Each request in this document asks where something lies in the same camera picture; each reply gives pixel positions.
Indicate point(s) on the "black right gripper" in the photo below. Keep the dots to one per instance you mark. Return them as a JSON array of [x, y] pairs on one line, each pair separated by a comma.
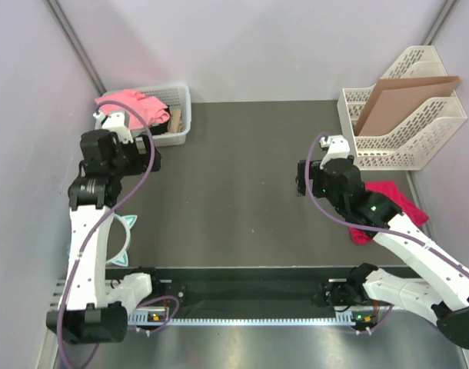
[[314, 174]]

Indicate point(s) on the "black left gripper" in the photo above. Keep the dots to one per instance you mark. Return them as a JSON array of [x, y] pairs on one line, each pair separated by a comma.
[[142, 161]]

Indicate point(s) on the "pink t shirt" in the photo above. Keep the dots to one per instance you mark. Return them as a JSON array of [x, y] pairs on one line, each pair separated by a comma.
[[146, 107]]

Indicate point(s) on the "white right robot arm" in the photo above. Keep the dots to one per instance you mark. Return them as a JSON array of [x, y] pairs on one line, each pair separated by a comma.
[[443, 297]]

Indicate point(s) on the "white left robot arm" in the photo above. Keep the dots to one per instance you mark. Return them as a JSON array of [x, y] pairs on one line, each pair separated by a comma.
[[86, 313]]

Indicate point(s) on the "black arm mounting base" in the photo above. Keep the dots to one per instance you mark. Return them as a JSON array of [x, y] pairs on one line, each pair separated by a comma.
[[258, 292]]

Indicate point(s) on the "black garment in basket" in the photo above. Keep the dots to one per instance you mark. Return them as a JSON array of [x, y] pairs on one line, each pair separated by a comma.
[[159, 124]]

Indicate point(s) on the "beige garment in basket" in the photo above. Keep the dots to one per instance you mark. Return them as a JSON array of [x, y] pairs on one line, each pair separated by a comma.
[[175, 125]]

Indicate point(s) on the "teal cat ear headphones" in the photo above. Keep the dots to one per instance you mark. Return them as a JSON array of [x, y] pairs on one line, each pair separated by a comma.
[[123, 246]]

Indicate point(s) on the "white perforated laundry basket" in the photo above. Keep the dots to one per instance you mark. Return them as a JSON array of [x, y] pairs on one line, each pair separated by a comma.
[[175, 95]]

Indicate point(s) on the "cream file organizer rack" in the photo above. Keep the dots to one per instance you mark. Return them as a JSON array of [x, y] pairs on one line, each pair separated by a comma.
[[409, 146]]

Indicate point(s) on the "red folded t shirt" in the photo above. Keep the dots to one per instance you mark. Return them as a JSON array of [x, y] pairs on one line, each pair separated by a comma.
[[390, 189]]

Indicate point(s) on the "brown cardboard sheet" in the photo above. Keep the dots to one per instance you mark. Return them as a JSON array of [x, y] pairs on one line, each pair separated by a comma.
[[393, 100]]

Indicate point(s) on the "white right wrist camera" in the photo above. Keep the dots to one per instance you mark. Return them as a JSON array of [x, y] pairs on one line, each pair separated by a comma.
[[336, 146]]

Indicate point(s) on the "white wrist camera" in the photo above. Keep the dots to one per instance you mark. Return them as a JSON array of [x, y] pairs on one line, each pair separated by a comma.
[[336, 146], [117, 122]]

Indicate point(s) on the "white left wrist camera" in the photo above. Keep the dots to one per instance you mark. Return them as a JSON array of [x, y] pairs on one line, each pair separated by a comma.
[[117, 122]]

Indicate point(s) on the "grey slotted cable duct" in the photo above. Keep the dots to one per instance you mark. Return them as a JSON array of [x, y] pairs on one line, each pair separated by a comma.
[[154, 317]]

